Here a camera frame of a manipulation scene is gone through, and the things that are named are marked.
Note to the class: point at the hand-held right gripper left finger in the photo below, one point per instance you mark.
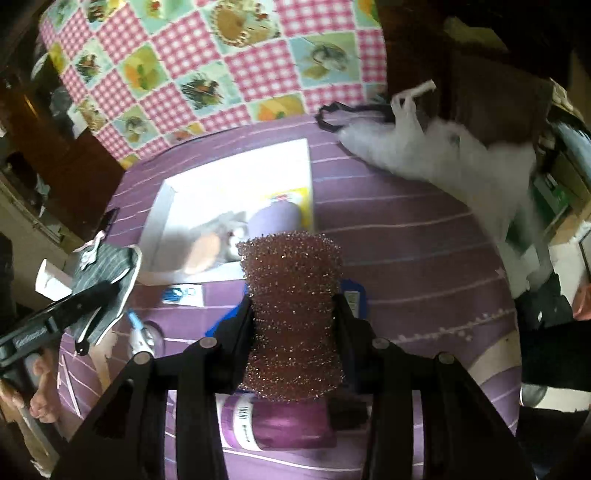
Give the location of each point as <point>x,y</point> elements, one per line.
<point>235,344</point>

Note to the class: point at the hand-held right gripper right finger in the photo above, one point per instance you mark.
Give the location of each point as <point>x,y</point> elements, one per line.
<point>355,350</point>

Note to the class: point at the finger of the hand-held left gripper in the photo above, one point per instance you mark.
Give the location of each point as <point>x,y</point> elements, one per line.
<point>83,302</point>

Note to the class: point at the grey plaid cloth pad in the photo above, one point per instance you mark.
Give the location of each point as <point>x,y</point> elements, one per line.
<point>226,226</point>
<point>106,272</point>

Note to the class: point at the blue printed packet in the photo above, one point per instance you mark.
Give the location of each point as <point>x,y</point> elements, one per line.
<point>355,300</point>

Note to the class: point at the pink glitter scrubber sponge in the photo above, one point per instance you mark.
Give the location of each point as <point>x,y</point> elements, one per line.
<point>291,300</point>

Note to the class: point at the purple cloth pack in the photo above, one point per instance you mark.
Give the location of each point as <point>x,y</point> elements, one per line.
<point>277,424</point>

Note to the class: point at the orange makeup puff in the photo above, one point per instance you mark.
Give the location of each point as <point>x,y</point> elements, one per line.
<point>203,253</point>

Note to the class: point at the purple makeup puff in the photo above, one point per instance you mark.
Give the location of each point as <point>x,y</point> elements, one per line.
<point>277,219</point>

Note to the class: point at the yellow sponge pack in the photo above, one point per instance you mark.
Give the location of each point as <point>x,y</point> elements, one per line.
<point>302,198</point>

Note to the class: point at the white shallow cardboard box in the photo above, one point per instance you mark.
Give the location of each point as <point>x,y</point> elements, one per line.
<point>231,175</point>

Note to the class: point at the person's left hand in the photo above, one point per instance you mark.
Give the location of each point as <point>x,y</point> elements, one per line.
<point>44,406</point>

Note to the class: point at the small blue white packet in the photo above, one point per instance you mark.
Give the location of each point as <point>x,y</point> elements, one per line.
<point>182,295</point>

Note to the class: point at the black phone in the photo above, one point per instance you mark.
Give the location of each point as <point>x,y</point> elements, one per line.
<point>108,221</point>

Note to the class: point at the purple striped tablecloth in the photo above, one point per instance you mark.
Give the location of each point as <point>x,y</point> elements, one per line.
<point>415,230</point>

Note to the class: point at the person's black clothing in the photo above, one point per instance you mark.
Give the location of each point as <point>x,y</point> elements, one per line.
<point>554,346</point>

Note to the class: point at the white plastic bag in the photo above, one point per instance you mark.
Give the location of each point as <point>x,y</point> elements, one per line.
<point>438,147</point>

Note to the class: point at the green cardboard box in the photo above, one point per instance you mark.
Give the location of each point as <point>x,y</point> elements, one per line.
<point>551,194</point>

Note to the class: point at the pink checked printed cloth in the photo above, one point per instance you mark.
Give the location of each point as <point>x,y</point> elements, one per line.
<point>184,55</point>

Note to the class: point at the dark wooden cabinet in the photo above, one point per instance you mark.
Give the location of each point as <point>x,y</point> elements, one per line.
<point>485,92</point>

